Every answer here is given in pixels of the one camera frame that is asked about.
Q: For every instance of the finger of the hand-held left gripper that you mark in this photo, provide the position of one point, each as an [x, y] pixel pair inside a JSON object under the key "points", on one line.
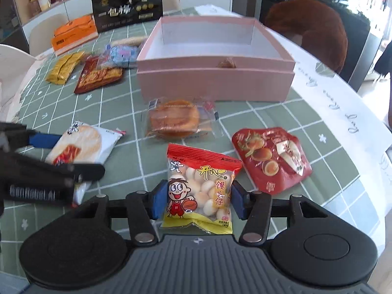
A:
{"points": [[85, 171], [46, 141]]}

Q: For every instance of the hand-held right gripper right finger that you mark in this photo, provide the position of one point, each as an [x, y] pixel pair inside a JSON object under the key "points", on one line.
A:
{"points": [[239, 200]]}

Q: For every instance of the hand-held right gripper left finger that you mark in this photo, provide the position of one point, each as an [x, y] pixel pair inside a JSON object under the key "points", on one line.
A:
{"points": [[159, 200]]}

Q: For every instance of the white rice cracker packet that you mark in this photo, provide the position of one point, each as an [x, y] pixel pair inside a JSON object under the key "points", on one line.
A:
{"points": [[88, 142]]}

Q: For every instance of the cartoon boy bun snack packet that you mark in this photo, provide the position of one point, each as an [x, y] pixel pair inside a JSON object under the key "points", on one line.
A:
{"points": [[196, 190]]}

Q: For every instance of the red pastry snack packet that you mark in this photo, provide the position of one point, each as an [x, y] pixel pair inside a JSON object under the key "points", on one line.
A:
{"points": [[266, 165]]}

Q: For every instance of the gold snack packet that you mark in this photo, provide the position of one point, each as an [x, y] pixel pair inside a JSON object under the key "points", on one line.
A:
{"points": [[64, 69]]}

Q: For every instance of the pink cardboard box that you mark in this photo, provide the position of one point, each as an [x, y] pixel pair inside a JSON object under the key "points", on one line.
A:
{"points": [[214, 82]]}

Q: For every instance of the round cake in clear wrapper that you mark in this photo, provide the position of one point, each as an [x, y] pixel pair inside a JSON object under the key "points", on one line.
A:
{"points": [[173, 118]]}

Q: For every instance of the dark red snack packet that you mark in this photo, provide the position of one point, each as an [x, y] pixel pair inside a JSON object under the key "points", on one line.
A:
{"points": [[98, 75]]}

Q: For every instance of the orange tissue pack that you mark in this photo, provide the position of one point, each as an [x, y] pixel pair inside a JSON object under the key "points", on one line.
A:
{"points": [[73, 33]]}

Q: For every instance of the blue and white candy packet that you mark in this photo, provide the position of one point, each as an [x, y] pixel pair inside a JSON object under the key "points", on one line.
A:
{"points": [[121, 55]]}

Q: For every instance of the beige bread packet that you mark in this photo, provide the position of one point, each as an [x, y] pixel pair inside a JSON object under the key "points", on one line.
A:
{"points": [[130, 40]]}

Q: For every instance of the white cloth with script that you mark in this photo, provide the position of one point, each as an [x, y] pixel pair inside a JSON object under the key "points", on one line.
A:
{"points": [[330, 98]]}

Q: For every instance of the black gift box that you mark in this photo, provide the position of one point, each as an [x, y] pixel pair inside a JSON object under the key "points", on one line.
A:
{"points": [[127, 6]]}

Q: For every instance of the brown chair back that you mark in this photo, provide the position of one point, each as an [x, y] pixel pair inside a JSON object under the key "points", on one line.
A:
{"points": [[309, 27]]}

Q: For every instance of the black cabinet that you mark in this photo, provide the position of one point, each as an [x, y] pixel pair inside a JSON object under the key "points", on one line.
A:
{"points": [[358, 36]]}

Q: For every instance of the black water dispenser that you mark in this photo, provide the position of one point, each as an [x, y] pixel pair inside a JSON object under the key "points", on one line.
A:
{"points": [[280, 0]]}

